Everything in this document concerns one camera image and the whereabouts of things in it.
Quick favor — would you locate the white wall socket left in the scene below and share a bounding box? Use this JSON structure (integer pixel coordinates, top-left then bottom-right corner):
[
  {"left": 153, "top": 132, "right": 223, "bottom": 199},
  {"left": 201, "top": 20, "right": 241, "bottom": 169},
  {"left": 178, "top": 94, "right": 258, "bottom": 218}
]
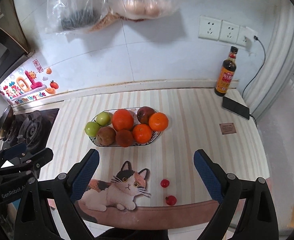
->
[{"left": 198, "top": 15, "right": 222, "bottom": 41}]

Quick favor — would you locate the black smartphone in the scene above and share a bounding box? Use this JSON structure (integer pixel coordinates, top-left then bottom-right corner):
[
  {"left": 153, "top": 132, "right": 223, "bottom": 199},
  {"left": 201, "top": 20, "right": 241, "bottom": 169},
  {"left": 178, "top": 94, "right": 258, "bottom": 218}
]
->
[{"left": 222, "top": 96, "right": 250, "bottom": 120}]

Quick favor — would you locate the brown mat label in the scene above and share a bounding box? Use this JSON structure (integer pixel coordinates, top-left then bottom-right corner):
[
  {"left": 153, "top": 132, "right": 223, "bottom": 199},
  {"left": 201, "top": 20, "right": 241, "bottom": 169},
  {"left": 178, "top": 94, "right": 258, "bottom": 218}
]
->
[{"left": 219, "top": 122, "right": 237, "bottom": 135}]

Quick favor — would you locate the large orange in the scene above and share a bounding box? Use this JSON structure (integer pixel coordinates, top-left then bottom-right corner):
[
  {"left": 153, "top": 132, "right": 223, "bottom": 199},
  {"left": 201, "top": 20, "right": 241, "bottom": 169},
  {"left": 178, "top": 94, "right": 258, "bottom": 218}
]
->
[{"left": 112, "top": 109, "right": 134, "bottom": 132}]

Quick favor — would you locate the red cherry tomato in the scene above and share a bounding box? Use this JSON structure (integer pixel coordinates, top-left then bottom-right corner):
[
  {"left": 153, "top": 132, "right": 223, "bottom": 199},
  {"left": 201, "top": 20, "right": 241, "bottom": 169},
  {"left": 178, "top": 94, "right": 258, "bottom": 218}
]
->
[
  {"left": 165, "top": 195, "right": 177, "bottom": 206},
  {"left": 160, "top": 179, "right": 170, "bottom": 188}
]

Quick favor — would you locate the red cherry tomato lower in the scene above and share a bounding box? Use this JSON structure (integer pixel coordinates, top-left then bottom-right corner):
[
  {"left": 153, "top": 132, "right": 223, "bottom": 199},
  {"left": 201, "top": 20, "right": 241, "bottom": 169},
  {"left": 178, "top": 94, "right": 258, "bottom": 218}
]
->
[{"left": 165, "top": 195, "right": 177, "bottom": 206}]

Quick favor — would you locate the white wall socket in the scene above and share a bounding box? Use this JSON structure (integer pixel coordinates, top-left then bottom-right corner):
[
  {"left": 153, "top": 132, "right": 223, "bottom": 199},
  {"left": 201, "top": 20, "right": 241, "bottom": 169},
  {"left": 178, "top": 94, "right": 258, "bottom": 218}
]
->
[
  {"left": 219, "top": 20, "right": 240, "bottom": 44},
  {"left": 236, "top": 26, "right": 258, "bottom": 47},
  {"left": 198, "top": 15, "right": 222, "bottom": 41}
]

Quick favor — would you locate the range hood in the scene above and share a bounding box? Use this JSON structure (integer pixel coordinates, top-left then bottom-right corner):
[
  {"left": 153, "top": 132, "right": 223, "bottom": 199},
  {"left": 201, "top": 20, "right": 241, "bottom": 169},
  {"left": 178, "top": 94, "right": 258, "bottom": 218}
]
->
[{"left": 0, "top": 0, "right": 34, "bottom": 84}]

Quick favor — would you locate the floral ceramic fruit bowl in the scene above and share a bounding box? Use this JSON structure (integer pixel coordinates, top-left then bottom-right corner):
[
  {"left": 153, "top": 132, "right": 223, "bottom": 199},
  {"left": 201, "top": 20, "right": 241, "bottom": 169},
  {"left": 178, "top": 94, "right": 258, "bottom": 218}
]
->
[{"left": 87, "top": 107, "right": 162, "bottom": 148}]

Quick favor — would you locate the red green apple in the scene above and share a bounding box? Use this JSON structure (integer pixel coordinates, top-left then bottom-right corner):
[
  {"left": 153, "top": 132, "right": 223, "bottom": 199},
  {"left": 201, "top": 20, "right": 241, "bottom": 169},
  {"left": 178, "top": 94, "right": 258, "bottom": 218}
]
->
[{"left": 96, "top": 126, "right": 116, "bottom": 146}]

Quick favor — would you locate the black frying pan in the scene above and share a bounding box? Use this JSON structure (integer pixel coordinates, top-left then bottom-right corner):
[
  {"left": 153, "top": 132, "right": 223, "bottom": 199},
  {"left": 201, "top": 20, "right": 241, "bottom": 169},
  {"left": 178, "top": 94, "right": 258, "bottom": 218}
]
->
[{"left": 0, "top": 105, "right": 15, "bottom": 140}]

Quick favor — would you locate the colourful wall sticker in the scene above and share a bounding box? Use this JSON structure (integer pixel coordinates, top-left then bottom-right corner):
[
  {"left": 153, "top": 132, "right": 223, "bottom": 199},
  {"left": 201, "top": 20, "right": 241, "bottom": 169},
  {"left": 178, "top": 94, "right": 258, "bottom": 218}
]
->
[{"left": 0, "top": 59, "right": 59, "bottom": 106}]

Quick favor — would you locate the white wall socket middle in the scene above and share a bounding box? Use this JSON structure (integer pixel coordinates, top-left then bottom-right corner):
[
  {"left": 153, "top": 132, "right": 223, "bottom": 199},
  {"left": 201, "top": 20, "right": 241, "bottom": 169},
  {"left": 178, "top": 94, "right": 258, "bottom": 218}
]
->
[{"left": 219, "top": 20, "right": 240, "bottom": 44}]

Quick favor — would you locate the red cherry tomato upper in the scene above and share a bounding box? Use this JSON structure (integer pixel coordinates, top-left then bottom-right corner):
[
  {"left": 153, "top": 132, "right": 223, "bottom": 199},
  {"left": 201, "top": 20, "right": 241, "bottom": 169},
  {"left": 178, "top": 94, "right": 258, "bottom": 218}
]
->
[{"left": 160, "top": 179, "right": 170, "bottom": 188}]

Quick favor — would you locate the plastic bag with dark item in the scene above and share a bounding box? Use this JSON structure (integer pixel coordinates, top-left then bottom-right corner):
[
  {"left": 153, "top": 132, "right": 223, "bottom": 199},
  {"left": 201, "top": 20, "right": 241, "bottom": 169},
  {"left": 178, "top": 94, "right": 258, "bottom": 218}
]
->
[{"left": 46, "top": 0, "right": 108, "bottom": 34}]

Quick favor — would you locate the dark shaded orange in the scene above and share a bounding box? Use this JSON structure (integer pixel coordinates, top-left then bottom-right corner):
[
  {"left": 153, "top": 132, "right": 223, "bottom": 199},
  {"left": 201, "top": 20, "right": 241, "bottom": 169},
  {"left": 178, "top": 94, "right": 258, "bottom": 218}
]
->
[{"left": 116, "top": 129, "right": 133, "bottom": 147}]

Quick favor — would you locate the white wall socket right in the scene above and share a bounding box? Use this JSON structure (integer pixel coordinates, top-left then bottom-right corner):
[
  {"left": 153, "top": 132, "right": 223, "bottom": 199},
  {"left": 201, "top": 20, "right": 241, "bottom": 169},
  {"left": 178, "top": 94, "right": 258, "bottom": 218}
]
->
[{"left": 236, "top": 26, "right": 258, "bottom": 47}]

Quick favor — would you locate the soy sauce bottle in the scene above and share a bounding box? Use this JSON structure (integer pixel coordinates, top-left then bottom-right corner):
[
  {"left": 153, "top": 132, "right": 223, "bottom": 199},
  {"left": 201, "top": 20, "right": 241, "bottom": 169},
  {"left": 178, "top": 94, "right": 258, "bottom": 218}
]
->
[{"left": 214, "top": 46, "right": 238, "bottom": 96}]

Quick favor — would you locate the bright orange mandarin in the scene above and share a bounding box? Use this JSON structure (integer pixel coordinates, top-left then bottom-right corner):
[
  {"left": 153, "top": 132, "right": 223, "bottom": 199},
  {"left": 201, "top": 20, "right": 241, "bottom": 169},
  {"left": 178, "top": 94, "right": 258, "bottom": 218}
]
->
[{"left": 132, "top": 124, "right": 152, "bottom": 144}]

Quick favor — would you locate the dark red apple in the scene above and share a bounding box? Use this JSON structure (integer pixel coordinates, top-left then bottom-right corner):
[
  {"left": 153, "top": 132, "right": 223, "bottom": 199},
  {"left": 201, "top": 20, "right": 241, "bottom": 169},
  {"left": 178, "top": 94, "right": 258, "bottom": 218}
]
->
[{"left": 137, "top": 106, "right": 155, "bottom": 125}]

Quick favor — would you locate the striped cat print table mat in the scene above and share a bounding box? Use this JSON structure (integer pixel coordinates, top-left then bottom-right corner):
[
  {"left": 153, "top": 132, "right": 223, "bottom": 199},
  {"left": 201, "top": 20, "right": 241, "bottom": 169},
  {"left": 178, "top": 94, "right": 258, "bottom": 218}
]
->
[{"left": 40, "top": 88, "right": 270, "bottom": 229}]

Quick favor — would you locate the black charging cable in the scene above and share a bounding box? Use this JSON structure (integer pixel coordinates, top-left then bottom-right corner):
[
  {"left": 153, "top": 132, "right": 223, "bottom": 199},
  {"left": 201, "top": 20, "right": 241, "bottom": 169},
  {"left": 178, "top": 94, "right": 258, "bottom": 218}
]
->
[{"left": 241, "top": 35, "right": 267, "bottom": 127}]

